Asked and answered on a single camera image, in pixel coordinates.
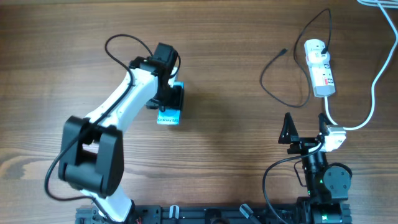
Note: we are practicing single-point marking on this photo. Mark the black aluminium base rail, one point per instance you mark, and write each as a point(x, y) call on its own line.
point(283, 213)

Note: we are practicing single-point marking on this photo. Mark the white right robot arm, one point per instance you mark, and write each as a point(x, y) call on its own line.
point(327, 183)

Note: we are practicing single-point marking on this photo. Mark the teal screen smartphone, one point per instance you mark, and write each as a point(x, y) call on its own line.
point(171, 116)

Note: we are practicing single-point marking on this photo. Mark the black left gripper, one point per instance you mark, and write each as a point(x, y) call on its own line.
point(173, 98)

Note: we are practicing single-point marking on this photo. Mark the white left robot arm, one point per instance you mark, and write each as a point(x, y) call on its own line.
point(92, 147)

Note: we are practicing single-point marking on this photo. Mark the white USB charger plug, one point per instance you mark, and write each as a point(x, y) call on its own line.
point(316, 57)

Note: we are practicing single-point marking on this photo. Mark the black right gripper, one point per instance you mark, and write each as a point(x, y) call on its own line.
point(304, 143)

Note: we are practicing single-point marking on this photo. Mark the white power strip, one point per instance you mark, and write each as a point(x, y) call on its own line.
point(321, 76)

